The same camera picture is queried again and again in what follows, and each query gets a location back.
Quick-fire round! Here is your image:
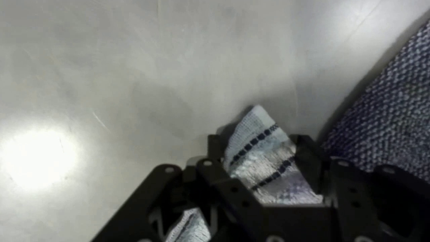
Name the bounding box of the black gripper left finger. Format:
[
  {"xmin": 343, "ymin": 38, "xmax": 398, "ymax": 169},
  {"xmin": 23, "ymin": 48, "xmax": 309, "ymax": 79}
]
[{"xmin": 91, "ymin": 134, "xmax": 269, "ymax": 242}]

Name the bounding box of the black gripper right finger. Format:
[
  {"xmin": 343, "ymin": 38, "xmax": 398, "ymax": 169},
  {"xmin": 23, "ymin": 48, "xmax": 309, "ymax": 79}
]
[{"xmin": 287, "ymin": 134, "xmax": 430, "ymax": 242}]

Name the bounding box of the grey striped towel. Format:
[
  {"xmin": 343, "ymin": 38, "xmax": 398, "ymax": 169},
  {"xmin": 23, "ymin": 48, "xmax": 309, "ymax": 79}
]
[{"xmin": 164, "ymin": 18, "xmax": 430, "ymax": 242}]

